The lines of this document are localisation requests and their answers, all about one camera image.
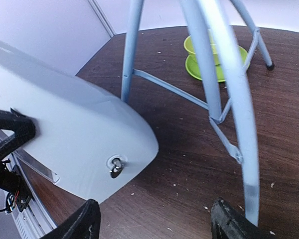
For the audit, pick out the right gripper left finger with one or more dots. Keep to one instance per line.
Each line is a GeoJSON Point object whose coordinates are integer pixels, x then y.
{"type": "Point", "coordinates": [82, 224]}

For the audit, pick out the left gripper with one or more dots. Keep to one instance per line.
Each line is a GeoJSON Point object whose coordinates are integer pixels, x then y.
{"type": "Point", "coordinates": [24, 130]}

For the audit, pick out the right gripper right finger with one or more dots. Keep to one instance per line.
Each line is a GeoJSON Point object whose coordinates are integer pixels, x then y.
{"type": "Point", "coordinates": [227, 223]}

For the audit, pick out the grey metronome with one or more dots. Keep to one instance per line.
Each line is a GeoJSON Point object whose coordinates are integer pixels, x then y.
{"type": "Point", "coordinates": [88, 142]}

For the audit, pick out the white music stand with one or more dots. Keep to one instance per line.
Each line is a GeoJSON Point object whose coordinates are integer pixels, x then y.
{"type": "Point", "coordinates": [230, 106]}

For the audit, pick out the green plastic plate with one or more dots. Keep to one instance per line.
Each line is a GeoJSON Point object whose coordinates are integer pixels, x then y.
{"type": "Point", "coordinates": [194, 71]}

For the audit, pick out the green plastic bowl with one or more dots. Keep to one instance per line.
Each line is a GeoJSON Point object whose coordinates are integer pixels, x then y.
{"type": "Point", "coordinates": [188, 46]}

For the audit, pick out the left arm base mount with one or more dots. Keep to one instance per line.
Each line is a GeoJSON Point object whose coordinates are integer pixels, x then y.
{"type": "Point", "coordinates": [21, 198]}

